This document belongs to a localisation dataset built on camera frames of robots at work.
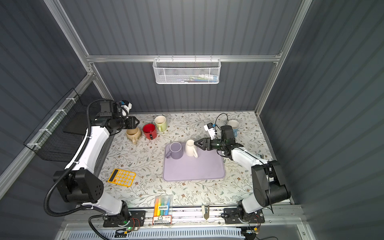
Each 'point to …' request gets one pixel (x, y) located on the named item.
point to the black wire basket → (59, 137)
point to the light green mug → (160, 122)
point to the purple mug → (176, 151)
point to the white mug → (190, 149)
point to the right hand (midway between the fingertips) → (199, 144)
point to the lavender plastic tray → (208, 165)
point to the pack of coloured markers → (163, 210)
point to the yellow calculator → (122, 177)
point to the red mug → (150, 131)
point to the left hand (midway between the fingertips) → (136, 121)
